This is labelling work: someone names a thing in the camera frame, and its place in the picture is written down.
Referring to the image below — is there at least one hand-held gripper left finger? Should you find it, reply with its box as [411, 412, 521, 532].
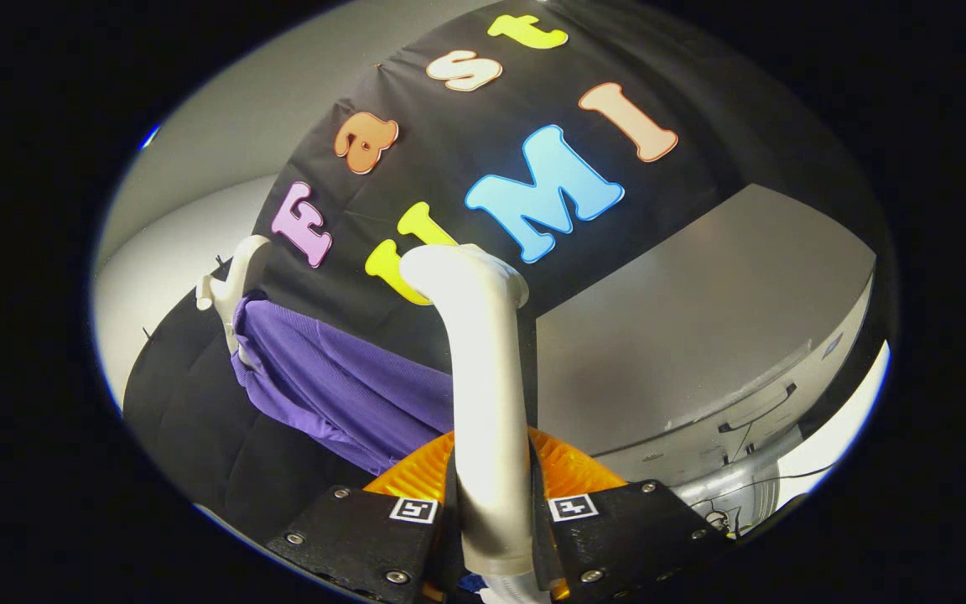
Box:
[265, 430, 459, 604]

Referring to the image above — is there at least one white garment steamer handle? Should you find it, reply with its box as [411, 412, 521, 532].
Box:
[399, 243, 534, 578]

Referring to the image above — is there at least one purple corduroy jacket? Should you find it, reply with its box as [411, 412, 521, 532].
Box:
[230, 291, 459, 477]

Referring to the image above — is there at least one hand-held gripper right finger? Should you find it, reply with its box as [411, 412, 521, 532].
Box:
[527, 426, 735, 603]

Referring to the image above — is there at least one cream plastic clothes hanger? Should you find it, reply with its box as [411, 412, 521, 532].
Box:
[195, 235, 274, 374]

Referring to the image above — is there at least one grey drawer cabinet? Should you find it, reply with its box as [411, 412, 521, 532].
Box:
[533, 183, 880, 504]

